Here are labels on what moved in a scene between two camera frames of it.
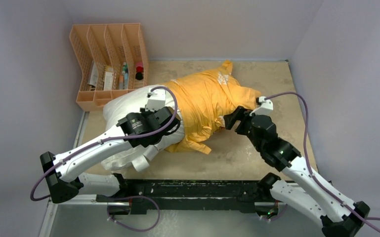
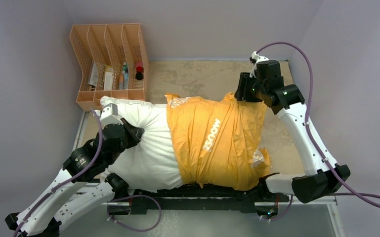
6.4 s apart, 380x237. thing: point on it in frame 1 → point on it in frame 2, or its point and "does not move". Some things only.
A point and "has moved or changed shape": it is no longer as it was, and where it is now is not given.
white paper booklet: x=93 y=77 does not move
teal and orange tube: x=123 y=80 does not move
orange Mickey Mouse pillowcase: x=204 y=100 → x=220 y=141
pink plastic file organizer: x=113 y=59 does not move
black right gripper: x=240 y=114 → x=242 y=94
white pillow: x=117 y=109 has moved or changed shape
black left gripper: x=144 y=113 → x=134 y=133
